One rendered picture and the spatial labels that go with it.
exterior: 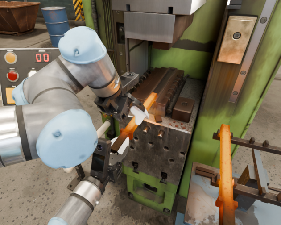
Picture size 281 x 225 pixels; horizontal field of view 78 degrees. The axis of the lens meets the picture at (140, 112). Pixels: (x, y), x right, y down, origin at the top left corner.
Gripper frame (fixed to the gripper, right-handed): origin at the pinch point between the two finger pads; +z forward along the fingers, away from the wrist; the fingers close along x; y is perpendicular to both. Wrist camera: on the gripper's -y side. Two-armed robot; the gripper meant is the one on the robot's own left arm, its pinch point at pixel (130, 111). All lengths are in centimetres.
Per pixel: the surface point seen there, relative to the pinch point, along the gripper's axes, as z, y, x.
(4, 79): 0, 0, -68
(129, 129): 5.0, 5.1, 0.4
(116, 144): 0.3, 12.5, -0.3
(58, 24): 198, -251, -357
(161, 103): 18.5, -15.2, 5.4
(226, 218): -2.9, 21.3, 35.2
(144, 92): 21.8, -20.8, -6.2
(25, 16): 230, -307, -557
